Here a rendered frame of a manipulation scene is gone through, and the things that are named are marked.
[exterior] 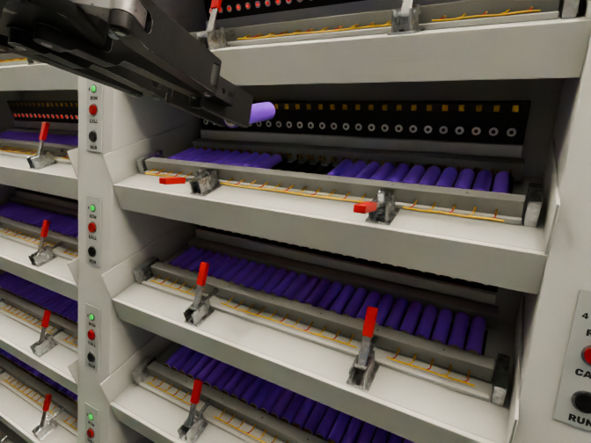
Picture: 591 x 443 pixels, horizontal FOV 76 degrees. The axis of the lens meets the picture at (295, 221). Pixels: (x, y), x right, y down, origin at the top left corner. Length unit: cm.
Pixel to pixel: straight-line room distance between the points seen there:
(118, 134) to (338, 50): 39
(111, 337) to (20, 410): 48
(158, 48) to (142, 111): 49
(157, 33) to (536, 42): 32
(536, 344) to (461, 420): 12
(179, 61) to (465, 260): 31
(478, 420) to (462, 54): 37
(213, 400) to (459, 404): 40
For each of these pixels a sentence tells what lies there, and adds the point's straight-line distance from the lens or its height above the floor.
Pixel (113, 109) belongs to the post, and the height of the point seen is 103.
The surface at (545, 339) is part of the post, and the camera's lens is 43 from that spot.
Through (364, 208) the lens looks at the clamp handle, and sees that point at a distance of 36.
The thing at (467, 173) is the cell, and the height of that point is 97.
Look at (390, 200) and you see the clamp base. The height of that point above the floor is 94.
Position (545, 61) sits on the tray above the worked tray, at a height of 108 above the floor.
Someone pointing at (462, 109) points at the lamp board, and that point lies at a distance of 56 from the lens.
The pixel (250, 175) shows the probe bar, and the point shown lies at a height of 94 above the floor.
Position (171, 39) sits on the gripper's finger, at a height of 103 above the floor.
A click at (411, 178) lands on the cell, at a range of 50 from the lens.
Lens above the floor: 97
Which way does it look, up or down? 9 degrees down
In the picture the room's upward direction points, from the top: 5 degrees clockwise
